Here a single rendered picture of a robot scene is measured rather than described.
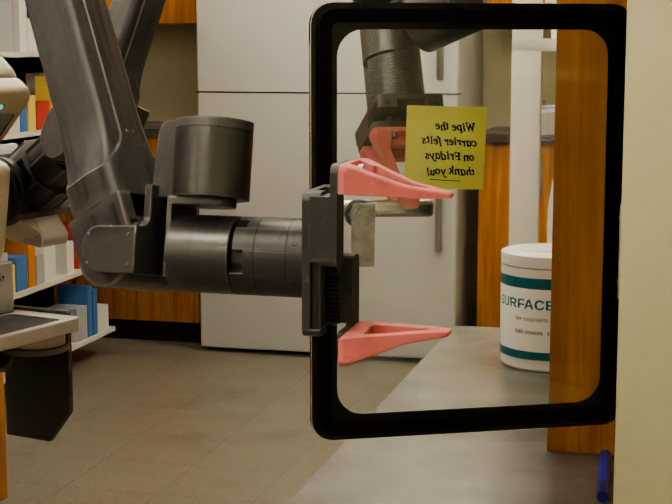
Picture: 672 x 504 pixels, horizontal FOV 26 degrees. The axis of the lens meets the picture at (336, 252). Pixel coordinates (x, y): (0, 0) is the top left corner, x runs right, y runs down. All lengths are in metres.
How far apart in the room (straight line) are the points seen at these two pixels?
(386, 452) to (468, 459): 0.09
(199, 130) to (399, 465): 0.52
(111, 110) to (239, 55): 5.15
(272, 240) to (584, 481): 0.51
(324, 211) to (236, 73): 5.29
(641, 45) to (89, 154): 0.42
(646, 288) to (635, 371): 0.06
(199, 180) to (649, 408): 0.38
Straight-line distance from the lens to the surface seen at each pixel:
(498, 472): 1.44
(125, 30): 1.76
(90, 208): 1.11
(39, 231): 1.82
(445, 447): 1.52
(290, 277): 1.02
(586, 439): 1.51
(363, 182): 1.00
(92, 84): 1.14
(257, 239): 1.03
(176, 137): 1.07
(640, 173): 1.09
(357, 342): 1.01
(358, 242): 1.31
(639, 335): 1.11
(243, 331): 6.40
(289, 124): 6.23
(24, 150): 1.82
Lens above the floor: 1.35
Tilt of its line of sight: 8 degrees down
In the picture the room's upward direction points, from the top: straight up
